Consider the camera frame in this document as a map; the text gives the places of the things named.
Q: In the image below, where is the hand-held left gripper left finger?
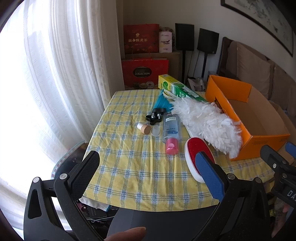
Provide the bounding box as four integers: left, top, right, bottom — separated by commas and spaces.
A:
23, 150, 109, 241

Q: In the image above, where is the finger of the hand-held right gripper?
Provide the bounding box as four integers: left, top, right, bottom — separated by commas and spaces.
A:
285, 142, 296, 165
260, 145, 289, 173

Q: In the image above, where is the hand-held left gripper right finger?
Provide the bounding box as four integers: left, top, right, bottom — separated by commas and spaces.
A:
195, 151, 271, 241

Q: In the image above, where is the red and white lint brush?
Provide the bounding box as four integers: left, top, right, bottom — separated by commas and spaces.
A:
184, 137, 218, 183

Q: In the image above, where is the orange cardboard box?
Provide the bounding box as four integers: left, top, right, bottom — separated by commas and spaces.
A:
205, 75, 290, 161

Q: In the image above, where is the white fluffy duster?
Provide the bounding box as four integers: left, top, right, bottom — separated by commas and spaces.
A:
163, 90, 243, 159

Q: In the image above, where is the clear bottle with pink cap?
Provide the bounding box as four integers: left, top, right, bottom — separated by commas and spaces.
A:
162, 112, 181, 155

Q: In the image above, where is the black star knob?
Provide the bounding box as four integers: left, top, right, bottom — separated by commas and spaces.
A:
146, 108, 166, 123

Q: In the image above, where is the blue collapsible funnel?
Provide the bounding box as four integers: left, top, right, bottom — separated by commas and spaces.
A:
154, 89, 174, 112

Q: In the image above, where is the green toothpaste box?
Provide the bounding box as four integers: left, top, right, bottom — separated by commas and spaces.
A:
158, 74, 208, 103

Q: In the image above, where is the person's right hand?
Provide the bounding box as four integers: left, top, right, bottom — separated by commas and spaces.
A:
272, 205, 292, 238

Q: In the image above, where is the person's left hand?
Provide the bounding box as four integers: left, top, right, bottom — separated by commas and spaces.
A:
106, 227, 147, 241

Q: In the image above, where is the yellow plaid tablecloth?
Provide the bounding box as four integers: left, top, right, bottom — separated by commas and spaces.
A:
79, 89, 275, 212

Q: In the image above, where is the beige sofa cushion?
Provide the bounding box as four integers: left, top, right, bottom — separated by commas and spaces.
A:
236, 43, 274, 98
270, 65, 296, 121

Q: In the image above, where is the white plastic bag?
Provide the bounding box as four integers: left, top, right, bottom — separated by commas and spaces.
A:
187, 77, 206, 92

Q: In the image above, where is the white sheer curtain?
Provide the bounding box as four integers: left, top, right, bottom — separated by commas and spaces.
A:
0, 0, 123, 232

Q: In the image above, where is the brown sofa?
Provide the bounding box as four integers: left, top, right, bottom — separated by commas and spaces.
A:
218, 37, 296, 121

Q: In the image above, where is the red gift box lower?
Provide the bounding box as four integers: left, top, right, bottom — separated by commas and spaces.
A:
122, 58, 169, 90

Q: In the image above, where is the red gift box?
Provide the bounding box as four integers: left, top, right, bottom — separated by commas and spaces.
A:
122, 58, 169, 90
123, 24, 160, 54

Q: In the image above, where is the black speaker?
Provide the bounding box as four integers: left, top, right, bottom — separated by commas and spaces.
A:
175, 23, 195, 51
197, 28, 219, 55

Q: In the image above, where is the pink and white box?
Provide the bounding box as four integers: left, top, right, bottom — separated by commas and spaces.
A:
159, 31, 173, 53

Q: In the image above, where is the framed wall picture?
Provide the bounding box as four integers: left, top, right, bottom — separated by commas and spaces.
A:
220, 0, 296, 57

